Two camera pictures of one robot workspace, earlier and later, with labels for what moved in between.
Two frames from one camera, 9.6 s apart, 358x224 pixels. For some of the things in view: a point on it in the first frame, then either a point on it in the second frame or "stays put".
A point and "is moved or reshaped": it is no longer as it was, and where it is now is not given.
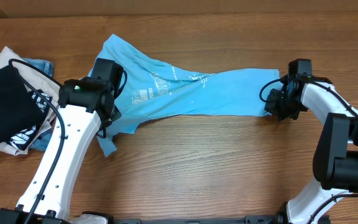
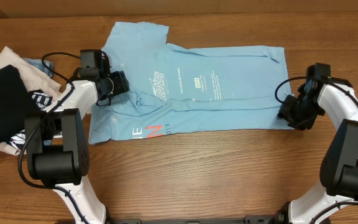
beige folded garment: x=36 y=79 stays put
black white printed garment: x=25 y=138 stays put
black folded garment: x=7 y=107 stays put
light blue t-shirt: x=154 y=88 is moved or reshaped
